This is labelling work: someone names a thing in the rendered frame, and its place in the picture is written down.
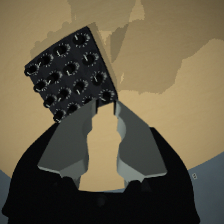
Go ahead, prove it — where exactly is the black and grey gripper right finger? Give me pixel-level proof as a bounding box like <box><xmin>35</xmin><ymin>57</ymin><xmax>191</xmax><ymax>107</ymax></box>
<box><xmin>114</xmin><ymin>99</ymin><xmax>200</xmax><ymax>224</ymax></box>

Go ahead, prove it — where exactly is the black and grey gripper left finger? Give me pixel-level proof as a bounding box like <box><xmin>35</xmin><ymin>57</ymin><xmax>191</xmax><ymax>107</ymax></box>
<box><xmin>2</xmin><ymin>98</ymin><xmax>99</xmax><ymax>218</ymax></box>

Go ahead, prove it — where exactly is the black knob box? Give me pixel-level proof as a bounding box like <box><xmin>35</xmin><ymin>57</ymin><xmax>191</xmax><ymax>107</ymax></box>
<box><xmin>24</xmin><ymin>26</ymin><xmax>119</xmax><ymax>122</ymax></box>

